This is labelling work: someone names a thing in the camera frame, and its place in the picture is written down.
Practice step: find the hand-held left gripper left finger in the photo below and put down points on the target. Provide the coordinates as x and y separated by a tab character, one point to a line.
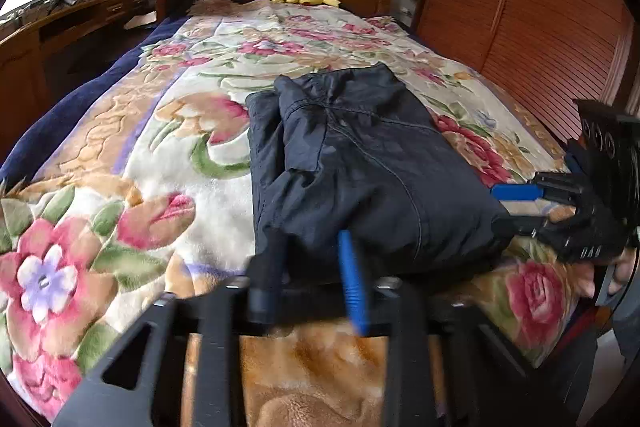
265	282

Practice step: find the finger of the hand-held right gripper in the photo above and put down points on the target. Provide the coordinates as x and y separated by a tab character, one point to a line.
515	192
520	226

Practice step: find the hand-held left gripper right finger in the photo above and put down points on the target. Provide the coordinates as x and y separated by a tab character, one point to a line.
352	282

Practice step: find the dark navy jacket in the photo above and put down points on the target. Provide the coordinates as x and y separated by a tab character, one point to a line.
360	157

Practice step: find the person's right hand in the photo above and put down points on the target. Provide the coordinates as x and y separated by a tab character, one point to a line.
625	272

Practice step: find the person's grey clothing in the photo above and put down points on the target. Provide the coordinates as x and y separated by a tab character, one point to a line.
627	337

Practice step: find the wooden louvered wardrobe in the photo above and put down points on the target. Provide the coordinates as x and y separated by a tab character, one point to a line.
525	7

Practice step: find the floral plush blanket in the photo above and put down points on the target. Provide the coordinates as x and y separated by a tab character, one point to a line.
125	157

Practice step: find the dark blue bedsheet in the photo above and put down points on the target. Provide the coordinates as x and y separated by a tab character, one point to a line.
75	107

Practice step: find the brown fuzzy pillow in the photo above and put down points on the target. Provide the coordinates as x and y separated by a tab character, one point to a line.
215	6

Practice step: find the wooden desk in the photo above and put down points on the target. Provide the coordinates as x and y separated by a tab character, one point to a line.
20	67

